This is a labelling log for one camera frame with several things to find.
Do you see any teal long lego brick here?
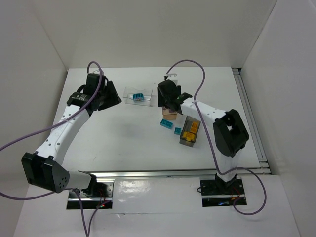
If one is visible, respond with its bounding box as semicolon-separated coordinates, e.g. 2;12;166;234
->
160;119;173;129

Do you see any teal rounded lego brick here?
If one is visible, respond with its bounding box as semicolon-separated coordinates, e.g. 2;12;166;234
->
132;93;144;102

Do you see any teal small lego brick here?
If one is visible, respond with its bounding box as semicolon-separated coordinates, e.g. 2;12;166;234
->
174;127;181;135

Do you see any smoky grey transparent container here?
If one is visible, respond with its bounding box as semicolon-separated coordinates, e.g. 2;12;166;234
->
179;116;201;147

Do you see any yellow long lego brick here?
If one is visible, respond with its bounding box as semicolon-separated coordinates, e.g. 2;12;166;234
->
181;131;195;142

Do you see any yellow rounded lego brick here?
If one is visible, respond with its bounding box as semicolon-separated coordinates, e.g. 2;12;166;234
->
190;121;199;134

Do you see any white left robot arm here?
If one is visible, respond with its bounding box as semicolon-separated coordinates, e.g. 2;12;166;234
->
22;73;121;196

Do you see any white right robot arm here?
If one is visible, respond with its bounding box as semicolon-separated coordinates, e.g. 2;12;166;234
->
158;79;249;190

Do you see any amber transparent container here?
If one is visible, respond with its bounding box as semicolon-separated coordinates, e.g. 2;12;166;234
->
162;107;177;120

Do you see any clear transparent container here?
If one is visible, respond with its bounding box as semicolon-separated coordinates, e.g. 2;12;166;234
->
123;87;153;107

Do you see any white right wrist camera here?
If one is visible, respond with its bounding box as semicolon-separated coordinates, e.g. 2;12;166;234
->
164;73;178;85

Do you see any front aluminium rail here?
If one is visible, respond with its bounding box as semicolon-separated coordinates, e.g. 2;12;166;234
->
76;168;272;180

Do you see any aluminium frame rail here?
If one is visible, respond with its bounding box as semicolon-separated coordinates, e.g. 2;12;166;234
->
232;68;272;175

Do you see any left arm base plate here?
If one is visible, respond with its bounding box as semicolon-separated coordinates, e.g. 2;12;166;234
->
66;180;114;210

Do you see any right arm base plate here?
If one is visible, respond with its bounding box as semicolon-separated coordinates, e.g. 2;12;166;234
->
197;179;247;207

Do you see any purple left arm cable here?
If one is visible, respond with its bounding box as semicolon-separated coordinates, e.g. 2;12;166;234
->
0;61;106;237

